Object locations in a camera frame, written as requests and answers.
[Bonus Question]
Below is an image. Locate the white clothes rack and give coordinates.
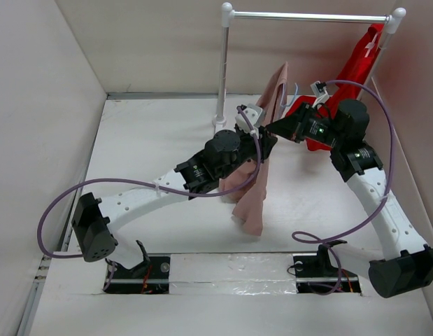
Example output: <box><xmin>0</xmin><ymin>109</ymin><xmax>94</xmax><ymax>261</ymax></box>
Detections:
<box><xmin>211</xmin><ymin>2</ymin><xmax>407</xmax><ymax>169</ymax></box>

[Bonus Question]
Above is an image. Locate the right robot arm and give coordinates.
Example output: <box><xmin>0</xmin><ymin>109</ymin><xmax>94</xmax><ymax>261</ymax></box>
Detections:
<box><xmin>267</xmin><ymin>99</ymin><xmax>433</xmax><ymax>298</ymax></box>

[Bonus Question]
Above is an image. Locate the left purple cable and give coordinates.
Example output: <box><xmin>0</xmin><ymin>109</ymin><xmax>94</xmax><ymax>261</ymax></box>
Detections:
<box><xmin>39</xmin><ymin>106</ymin><xmax>262</xmax><ymax>259</ymax></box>

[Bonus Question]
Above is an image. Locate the red t shirt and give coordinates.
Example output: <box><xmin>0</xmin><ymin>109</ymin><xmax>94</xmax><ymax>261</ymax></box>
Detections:
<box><xmin>285</xmin><ymin>24</ymin><xmax>384</xmax><ymax>151</ymax></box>

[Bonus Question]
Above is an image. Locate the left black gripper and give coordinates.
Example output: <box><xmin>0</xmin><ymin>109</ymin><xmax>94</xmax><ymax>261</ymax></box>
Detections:
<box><xmin>217</xmin><ymin>125</ymin><xmax>276</xmax><ymax>180</ymax></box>

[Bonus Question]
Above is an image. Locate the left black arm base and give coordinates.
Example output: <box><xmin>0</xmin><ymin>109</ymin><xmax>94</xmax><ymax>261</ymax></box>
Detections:
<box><xmin>103</xmin><ymin>241</ymin><xmax>171</xmax><ymax>295</ymax></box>

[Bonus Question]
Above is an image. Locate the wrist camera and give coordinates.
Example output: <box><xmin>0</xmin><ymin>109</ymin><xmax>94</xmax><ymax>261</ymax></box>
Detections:
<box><xmin>235</xmin><ymin>104</ymin><xmax>266</xmax><ymax>134</ymax></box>
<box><xmin>310</xmin><ymin>81</ymin><xmax>329</xmax><ymax>107</ymax></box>

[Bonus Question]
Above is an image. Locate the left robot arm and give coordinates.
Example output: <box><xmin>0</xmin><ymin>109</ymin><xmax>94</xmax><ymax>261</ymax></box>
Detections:
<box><xmin>72</xmin><ymin>127</ymin><xmax>277</xmax><ymax>278</ymax></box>

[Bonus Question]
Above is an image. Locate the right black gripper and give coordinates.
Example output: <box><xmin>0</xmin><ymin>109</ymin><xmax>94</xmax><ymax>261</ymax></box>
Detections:
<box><xmin>264</xmin><ymin>101</ymin><xmax>343</xmax><ymax>148</ymax></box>

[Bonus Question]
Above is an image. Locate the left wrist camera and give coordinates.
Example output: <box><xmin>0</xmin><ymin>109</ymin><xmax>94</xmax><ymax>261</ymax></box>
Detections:
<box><xmin>235</xmin><ymin>104</ymin><xmax>266</xmax><ymax>134</ymax></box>

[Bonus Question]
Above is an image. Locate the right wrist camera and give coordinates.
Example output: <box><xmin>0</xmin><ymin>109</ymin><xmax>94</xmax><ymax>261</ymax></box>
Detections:
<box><xmin>310</xmin><ymin>81</ymin><xmax>329</xmax><ymax>107</ymax></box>

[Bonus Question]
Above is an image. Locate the light blue wire hanger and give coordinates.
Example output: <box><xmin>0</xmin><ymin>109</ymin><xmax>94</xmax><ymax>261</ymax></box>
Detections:
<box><xmin>278</xmin><ymin>82</ymin><xmax>301</xmax><ymax>118</ymax></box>

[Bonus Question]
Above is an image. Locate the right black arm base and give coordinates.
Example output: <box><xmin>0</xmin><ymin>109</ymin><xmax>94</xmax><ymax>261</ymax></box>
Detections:
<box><xmin>287</xmin><ymin>246</ymin><xmax>362</xmax><ymax>295</ymax></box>

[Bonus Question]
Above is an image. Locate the pink printed t shirt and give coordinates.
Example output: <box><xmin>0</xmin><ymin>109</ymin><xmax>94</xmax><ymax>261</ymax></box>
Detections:
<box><xmin>219</xmin><ymin>62</ymin><xmax>288</xmax><ymax>237</ymax></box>

